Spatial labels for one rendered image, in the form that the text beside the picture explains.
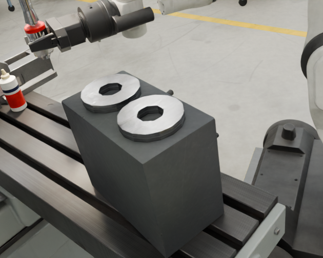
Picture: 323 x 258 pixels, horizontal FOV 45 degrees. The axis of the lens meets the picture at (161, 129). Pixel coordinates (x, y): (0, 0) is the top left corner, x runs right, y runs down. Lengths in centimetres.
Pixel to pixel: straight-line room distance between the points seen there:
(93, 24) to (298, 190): 72
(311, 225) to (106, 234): 65
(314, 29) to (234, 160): 136
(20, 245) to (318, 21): 83
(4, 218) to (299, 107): 198
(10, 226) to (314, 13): 80
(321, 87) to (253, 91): 183
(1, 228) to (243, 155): 151
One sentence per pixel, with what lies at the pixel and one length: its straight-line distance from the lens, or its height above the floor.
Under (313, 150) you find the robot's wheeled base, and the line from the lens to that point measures 137.
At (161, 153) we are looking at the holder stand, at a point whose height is 115.
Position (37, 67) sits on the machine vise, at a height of 101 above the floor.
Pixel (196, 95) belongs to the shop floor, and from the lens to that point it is 273.
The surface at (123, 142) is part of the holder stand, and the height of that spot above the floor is 116.
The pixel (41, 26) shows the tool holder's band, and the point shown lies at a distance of 94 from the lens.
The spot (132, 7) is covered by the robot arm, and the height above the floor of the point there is 114.
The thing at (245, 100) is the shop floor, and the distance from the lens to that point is 264.
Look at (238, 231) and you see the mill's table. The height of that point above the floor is 97.
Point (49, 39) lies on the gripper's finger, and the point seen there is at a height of 113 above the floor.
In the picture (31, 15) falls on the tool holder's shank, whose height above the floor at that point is 119.
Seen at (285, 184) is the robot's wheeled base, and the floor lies 59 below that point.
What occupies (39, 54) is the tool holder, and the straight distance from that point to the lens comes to 96.
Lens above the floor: 145
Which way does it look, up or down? 36 degrees down
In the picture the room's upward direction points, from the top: 11 degrees counter-clockwise
